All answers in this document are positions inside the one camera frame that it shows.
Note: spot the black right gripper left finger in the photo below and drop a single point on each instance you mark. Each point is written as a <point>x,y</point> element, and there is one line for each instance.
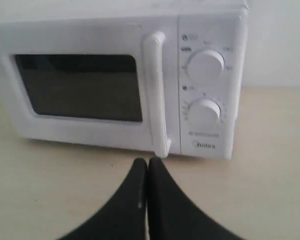
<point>122,217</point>

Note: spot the white Midea microwave body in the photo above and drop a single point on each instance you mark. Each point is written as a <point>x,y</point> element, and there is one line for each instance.
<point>220,25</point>

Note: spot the white control knob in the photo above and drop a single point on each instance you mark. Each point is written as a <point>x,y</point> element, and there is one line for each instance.
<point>203,113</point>
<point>206,64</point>

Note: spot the white microwave door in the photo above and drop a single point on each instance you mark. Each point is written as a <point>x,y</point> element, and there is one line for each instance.
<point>110,82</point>

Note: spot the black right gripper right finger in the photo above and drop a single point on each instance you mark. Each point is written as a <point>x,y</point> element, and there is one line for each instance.
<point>172,215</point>

